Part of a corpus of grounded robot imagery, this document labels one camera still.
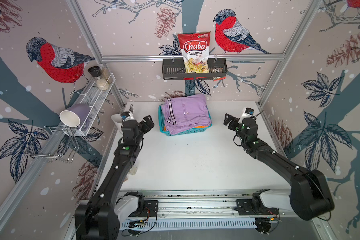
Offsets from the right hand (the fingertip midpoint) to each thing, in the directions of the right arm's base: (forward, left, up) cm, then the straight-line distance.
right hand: (229, 114), depth 85 cm
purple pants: (+10, +26, -9) cm, 29 cm away
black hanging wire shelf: (+27, +34, +13) cm, 45 cm away
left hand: (-6, +46, +5) cm, 47 cm away
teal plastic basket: (-6, +23, -10) cm, 26 cm away
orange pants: (-2, +19, -10) cm, 22 cm away
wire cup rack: (-30, +77, +15) cm, 84 cm away
